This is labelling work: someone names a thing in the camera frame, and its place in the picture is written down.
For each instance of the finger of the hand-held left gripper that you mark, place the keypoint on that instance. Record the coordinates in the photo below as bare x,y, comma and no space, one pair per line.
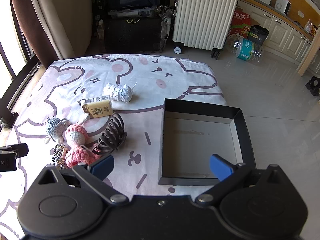
20,150

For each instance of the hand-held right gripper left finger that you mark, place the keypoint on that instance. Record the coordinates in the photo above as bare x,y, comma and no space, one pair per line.
102,166

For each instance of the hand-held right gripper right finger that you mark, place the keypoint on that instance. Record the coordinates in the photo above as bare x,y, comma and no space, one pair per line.
221,166

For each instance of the dark hair claw clip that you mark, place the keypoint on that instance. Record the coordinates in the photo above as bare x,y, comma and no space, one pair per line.
110,140

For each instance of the black shallow cardboard box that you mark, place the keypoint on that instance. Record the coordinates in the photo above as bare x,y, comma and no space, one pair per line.
200,140

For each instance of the pink crochet doll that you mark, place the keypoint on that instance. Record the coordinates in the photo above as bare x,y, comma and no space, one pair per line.
75,135

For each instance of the blue crochet doll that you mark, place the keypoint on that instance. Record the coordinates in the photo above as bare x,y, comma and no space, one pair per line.
55,127

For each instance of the yellow juice carton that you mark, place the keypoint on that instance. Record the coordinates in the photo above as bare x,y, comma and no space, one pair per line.
98,108

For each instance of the black window railing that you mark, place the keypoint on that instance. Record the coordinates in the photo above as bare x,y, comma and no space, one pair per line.
15,85

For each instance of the cartoon bear printed blanket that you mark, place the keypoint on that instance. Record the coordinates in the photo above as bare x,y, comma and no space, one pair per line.
150,100

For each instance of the wrapped water bottle pack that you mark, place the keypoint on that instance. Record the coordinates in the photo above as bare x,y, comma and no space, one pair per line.
246,48

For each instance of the brown curtain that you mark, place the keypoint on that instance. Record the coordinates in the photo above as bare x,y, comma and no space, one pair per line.
30,30

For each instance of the black item on floor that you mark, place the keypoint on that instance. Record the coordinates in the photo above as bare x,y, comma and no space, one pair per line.
313,85

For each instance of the black square speaker box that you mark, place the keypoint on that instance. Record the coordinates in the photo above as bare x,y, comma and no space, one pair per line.
132,35

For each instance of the grey trash bin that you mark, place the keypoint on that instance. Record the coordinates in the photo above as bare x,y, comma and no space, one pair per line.
258,36

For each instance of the small clear bottle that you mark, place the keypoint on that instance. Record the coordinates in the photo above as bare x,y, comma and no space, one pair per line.
100,30

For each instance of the wooden table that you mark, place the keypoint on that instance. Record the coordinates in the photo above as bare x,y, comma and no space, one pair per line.
308,55

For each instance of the beige mattress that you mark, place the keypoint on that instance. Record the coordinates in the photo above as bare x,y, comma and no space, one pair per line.
70,17

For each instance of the cream kitchen cabinets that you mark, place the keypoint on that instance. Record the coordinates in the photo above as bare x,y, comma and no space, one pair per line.
280,35

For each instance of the red cardboard box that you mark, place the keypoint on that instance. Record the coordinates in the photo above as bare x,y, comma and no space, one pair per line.
240,22

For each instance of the white ribbed suitcase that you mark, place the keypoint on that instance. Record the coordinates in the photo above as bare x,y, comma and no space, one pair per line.
205,17

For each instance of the clear plastic wrap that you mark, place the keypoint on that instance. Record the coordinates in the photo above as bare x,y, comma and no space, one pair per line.
166,20

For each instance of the snack bag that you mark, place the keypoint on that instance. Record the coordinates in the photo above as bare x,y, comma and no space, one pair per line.
311,27

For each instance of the dark blue bag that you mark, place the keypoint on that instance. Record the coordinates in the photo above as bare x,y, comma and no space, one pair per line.
132,0

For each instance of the white countertop appliance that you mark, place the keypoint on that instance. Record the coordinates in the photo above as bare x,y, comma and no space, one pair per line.
282,5

